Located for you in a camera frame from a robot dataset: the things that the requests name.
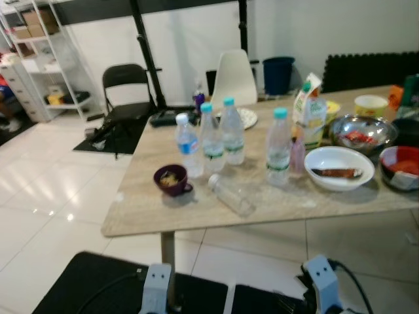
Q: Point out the small pink bottle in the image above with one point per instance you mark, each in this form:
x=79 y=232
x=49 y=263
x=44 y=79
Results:
x=298 y=157

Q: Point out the purple cup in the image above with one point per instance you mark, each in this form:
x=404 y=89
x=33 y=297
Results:
x=171 y=180

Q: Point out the black foam mat panel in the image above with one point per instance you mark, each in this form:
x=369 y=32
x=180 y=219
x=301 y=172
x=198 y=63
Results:
x=366 y=72

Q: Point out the yellow cup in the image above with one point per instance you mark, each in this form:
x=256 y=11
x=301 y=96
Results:
x=371 y=108

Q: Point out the white patterned plate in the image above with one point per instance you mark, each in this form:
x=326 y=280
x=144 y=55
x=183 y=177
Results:
x=249 y=118

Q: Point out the red paper bowl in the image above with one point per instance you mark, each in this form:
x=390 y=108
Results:
x=402 y=167

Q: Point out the slanted black pole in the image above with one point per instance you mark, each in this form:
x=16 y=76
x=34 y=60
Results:
x=147 y=55

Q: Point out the red food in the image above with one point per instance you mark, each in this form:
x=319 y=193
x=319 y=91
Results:
x=360 y=137

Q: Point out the dark blue bin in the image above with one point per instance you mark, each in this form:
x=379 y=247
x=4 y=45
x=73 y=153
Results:
x=278 y=75

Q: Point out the white shelving rack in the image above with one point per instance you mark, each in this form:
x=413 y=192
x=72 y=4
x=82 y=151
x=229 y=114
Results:
x=62 y=65

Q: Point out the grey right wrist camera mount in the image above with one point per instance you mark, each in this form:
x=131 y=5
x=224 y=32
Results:
x=322 y=278

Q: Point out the light wooden table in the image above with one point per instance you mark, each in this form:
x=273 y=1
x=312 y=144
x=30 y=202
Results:
x=163 y=209

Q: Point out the flat black device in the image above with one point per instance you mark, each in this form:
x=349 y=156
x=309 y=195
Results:
x=163 y=118

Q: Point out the dark green snack bag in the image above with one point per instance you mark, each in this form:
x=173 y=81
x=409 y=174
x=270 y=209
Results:
x=411 y=91

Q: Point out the small purple bottle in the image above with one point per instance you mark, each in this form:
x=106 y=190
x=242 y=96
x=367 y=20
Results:
x=198 y=98

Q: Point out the black folding chair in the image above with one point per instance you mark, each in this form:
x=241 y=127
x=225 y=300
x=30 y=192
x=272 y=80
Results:
x=126 y=77

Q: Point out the water bottle blue label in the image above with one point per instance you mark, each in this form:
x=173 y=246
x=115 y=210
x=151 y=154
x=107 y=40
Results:
x=189 y=147

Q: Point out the clear bottle wide white cap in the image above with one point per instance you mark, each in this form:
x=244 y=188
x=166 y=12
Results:
x=232 y=196

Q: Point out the brown sausage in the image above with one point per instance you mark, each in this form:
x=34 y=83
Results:
x=337 y=173

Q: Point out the white green juice carton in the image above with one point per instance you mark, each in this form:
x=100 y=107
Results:
x=311 y=114

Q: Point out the orange packet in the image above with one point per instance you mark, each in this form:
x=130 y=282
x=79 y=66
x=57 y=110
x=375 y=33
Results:
x=395 y=98

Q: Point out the small yellow bowl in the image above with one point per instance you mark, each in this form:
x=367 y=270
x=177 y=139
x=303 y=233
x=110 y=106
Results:
x=332 y=111

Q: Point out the steel bowl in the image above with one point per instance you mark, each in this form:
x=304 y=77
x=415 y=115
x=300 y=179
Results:
x=383 y=134

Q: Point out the black bowl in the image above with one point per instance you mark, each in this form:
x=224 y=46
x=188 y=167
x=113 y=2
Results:
x=407 y=134

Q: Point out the teal cap water bottle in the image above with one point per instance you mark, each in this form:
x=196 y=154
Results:
x=233 y=134
x=211 y=140
x=279 y=154

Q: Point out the white plastic chair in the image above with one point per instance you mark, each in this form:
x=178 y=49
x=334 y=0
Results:
x=234 y=78

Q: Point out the white bowl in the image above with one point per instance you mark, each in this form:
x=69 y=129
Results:
x=340 y=158

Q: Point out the cardboard box on shelf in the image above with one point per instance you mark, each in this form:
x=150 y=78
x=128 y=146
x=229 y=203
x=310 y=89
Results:
x=36 y=23

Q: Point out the upright black pole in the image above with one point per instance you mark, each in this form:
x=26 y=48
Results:
x=243 y=26

